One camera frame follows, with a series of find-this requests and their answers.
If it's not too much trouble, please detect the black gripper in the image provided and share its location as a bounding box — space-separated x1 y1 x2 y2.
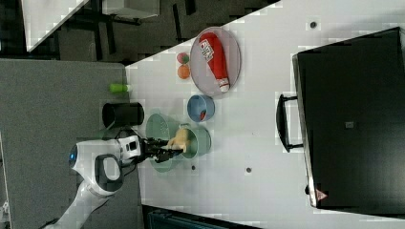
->
139 137 183 163

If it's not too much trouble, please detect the yellow banana toy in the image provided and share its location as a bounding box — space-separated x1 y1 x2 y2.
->
167 128 190 153

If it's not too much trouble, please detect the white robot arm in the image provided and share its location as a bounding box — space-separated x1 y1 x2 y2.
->
41 135 186 229

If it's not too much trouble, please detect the green mug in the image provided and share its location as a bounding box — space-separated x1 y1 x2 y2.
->
180 123 211 159

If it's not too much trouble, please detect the green oval colander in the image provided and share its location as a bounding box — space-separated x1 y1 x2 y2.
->
146 114 180 173

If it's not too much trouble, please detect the small strawberry in bowl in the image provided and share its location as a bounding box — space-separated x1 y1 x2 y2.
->
200 110 206 121

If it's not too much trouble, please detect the black cylinder container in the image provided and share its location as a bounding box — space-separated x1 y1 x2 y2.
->
101 102 144 128

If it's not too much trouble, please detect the blue bowl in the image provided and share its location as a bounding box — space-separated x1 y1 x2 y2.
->
186 94 215 122

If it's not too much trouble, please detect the orange fruit toy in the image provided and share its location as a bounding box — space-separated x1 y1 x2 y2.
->
178 65 190 79

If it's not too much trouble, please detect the grey round plate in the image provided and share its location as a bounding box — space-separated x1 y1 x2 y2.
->
189 27 241 96

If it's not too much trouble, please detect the red strawberry toy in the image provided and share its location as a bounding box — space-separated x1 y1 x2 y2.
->
177 52 189 64

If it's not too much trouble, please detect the red ketchup bottle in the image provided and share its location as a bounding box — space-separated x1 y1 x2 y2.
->
199 32 230 93

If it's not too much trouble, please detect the black toaster oven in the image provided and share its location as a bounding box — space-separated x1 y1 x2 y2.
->
292 27 405 219

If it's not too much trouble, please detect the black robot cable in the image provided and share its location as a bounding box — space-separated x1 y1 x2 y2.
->
111 126 138 176

